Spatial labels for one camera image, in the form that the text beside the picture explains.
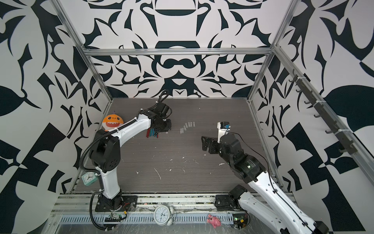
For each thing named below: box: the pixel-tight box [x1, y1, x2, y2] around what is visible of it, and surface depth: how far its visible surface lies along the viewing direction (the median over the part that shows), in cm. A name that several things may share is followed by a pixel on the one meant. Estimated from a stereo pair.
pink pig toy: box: [206, 214, 222, 229], surface depth 70 cm
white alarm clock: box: [153, 204, 175, 227], surface depth 69 cm
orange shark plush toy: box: [101, 114, 125, 131], surface depth 98 cm
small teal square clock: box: [80, 171, 99, 187], surface depth 82 cm
